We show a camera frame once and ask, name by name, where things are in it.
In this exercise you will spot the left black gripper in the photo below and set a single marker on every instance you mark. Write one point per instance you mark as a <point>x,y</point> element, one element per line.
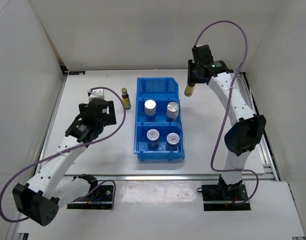
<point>109,118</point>

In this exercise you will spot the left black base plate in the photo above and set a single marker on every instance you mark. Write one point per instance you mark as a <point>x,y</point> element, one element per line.
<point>102,197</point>

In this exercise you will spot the front aluminium rail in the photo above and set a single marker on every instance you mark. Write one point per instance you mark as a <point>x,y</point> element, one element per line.
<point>181,177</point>

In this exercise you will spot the yellow-label brown bottle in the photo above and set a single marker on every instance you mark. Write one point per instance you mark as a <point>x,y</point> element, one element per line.
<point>125,98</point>
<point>189,89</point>

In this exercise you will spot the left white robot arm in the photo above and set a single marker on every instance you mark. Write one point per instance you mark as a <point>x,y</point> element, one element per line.
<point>41,197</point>

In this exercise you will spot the blue three-compartment plastic bin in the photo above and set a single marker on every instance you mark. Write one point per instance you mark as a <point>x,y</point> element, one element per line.
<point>162,90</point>

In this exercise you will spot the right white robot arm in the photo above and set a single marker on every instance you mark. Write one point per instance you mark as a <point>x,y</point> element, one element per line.
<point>247,127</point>

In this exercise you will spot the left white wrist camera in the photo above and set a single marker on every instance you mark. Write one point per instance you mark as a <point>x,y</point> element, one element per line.
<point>96,94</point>

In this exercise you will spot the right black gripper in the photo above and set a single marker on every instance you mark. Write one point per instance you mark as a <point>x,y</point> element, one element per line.
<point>190,79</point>

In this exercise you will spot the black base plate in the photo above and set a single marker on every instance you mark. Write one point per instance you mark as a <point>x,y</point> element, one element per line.
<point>102,197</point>
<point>215,201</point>

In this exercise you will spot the silver-top shaker can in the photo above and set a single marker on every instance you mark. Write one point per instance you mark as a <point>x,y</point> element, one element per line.
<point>172,111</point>
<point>150,108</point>

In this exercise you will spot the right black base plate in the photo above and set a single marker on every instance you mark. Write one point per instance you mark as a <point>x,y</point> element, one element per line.
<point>215,201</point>

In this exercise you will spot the white-lid dark jar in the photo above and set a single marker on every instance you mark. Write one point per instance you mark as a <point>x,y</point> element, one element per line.
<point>172,141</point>
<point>153,137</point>

